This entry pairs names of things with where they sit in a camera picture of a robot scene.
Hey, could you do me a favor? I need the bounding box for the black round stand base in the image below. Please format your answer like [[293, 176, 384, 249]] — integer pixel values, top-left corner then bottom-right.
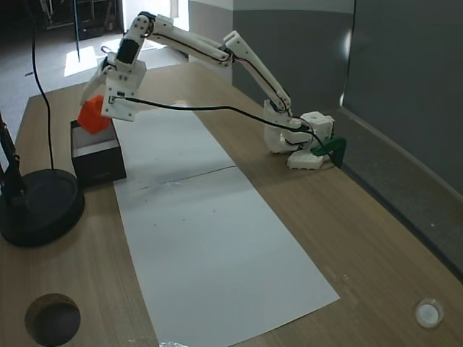
[[0, 169, 86, 248]]

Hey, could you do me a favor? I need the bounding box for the white paper sheet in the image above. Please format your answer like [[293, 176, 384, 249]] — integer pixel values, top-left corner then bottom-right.
[[111, 106, 239, 189], [113, 166, 341, 346]]

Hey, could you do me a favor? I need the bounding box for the black camera cable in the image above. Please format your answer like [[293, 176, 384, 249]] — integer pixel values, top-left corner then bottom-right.
[[116, 94, 328, 157]]

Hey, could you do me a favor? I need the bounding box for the orange cube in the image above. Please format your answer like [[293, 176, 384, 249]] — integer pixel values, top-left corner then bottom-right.
[[77, 95, 114, 135]]

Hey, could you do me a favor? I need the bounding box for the black hanging cable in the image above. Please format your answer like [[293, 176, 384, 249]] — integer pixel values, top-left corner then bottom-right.
[[30, 0, 56, 171]]

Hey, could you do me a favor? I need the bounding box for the white gripper camera mount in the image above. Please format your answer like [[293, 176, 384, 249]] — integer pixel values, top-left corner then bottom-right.
[[101, 81, 138, 124]]

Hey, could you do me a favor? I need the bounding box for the green table clamp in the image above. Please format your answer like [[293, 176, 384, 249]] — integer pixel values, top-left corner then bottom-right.
[[311, 136, 348, 168]]

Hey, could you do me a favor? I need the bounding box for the dark brown open box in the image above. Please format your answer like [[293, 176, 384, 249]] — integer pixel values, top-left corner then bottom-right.
[[69, 118, 127, 188]]

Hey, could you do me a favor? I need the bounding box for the small round white cap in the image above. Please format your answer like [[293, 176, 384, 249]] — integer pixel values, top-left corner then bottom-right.
[[415, 297, 445, 329]]

